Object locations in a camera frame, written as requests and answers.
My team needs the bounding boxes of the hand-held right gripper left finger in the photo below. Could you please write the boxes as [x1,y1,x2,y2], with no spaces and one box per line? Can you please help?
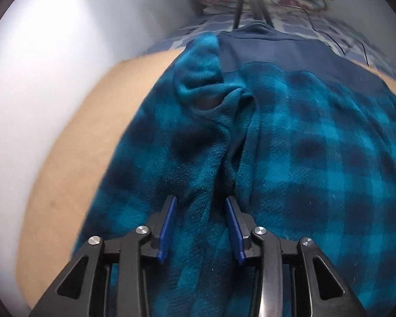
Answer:
[28,195,178,317]

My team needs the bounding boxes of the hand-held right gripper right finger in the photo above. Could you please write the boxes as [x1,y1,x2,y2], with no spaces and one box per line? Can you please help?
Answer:
[224,195,367,317]

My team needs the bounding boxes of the teal plaid fleece jacket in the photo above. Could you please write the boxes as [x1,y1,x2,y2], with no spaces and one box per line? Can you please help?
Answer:
[72,20,396,317]

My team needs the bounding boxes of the tan blanket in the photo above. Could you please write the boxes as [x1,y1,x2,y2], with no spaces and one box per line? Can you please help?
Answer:
[16,44,396,307]

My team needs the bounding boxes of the blue patterned bedsheet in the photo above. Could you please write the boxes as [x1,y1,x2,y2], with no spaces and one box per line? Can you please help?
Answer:
[145,10,396,83]

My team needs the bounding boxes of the black tripod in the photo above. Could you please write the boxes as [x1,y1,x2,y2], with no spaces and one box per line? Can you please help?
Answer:
[233,0,274,30]

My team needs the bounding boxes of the black cable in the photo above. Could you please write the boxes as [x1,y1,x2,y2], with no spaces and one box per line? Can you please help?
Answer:
[294,2,370,67]

